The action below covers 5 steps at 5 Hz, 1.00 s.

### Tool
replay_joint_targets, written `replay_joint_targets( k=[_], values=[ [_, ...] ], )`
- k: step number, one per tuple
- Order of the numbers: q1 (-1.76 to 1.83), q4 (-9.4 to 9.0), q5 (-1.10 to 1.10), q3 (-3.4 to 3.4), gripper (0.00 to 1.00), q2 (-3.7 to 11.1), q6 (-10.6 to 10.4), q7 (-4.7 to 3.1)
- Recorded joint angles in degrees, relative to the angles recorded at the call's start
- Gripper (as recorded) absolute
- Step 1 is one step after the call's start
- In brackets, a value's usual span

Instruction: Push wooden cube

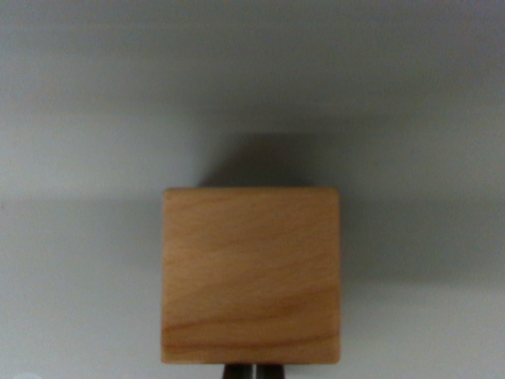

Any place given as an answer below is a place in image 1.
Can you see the wooden cube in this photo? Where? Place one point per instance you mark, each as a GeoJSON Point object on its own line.
{"type": "Point", "coordinates": [250, 276]}

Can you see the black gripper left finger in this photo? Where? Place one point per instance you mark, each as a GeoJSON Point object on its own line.
{"type": "Point", "coordinates": [236, 372]}

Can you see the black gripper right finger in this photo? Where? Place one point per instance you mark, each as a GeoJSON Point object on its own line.
{"type": "Point", "coordinates": [271, 372]}

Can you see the gray plastic bin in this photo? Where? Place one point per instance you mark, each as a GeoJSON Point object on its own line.
{"type": "Point", "coordinates": [79, 158]}

